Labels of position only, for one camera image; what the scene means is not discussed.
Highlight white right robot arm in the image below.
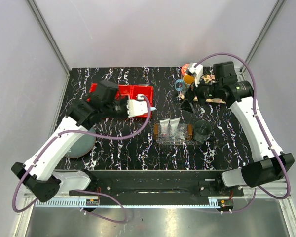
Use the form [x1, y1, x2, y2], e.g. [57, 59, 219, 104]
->
[181, 62, 295, 196]

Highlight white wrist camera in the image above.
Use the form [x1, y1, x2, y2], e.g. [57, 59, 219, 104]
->
[186, 63, 203, 87]
[126, 94, 150, 118]

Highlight dark grey mug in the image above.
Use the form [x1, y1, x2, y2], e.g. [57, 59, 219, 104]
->
[193, 120, 212, 143]

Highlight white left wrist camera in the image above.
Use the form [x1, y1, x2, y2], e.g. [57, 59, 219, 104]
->
[126, 94, 150, 118]

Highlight blue-grey ceramic plate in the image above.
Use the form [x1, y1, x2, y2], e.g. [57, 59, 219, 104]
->
[65, 134, 96, 158]

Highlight blue floral mug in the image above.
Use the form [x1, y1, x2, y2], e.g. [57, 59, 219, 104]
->
[174, 74, 195, 95]

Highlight red bin with mug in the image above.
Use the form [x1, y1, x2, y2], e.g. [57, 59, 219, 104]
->
[130, 85, 154, 107]

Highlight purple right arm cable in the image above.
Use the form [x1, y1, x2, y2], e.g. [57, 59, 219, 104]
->
[196, 52, 292, 214]

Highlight red patterned bowl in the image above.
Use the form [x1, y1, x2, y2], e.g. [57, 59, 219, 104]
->
[181, 64, 189, 77]

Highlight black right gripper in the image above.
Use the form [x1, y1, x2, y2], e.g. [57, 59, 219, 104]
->
[179, 72, 222, 114]

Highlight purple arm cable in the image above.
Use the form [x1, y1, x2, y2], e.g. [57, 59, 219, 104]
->
[196, 52, 292, 214]
[12, 95, 152, 223]

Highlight clear glass tray wooden handles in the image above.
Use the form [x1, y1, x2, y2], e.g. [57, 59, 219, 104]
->
[154, 121, 205, 146]

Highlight white toothpaste tube dark cap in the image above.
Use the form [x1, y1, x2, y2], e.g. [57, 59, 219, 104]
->
[170, 118, 181, 134]

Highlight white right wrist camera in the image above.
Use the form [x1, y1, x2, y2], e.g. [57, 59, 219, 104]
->
[186, 63, 203, 87]

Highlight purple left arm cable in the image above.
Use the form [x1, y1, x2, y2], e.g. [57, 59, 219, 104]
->
[12, 95, 152, 223]

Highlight aluminium frame rail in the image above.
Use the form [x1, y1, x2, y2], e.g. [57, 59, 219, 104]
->
[23, 178, 293, 208]

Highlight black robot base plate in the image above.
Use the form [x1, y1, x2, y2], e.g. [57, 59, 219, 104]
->
[84, 178, 244, 197]

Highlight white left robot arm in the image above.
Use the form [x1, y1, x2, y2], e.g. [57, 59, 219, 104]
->
[11, 81, 137, 202]

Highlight floral placemat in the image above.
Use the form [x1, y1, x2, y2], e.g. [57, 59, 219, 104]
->
[175, 74, 225, 104]

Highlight white toothpaste tube red cap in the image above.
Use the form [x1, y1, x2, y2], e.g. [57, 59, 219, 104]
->
[159, 118, 170, 135]

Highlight red bin with toothpaste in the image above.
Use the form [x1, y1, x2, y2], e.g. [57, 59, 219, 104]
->
[114, 85, 131, 119]

